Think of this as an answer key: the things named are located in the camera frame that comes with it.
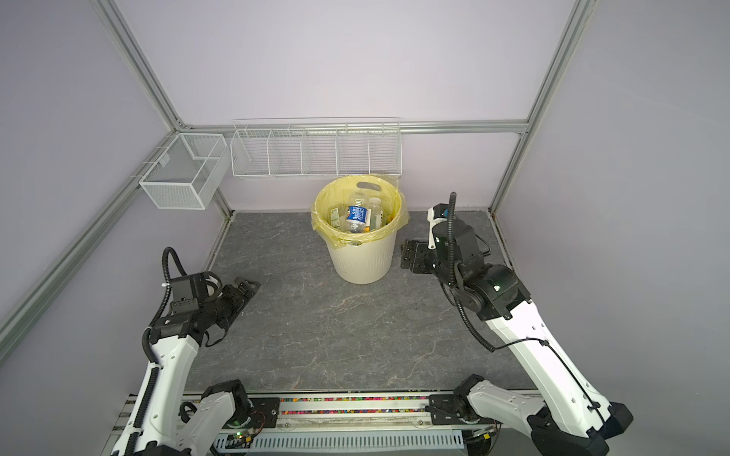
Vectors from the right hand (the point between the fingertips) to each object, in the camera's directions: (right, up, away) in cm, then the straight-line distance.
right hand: (416, 246), depth 66 cm
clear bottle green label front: (-23, +8, +23) cm, 34 cm away
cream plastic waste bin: (-14, -8, +40) cm, 43 cm away
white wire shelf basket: (-31, +34, +33) cm, 57 cm away
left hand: (-44, -15, +13) cm, 48 cm away
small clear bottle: (-10, +12, +20) cm, 26 cm away
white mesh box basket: (-78, +24, +34) cm, 89 cm away
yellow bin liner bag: (-22, +17, +26) cm, 38 cm away
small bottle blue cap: (-14, +8, +13) cm, 21 cm away
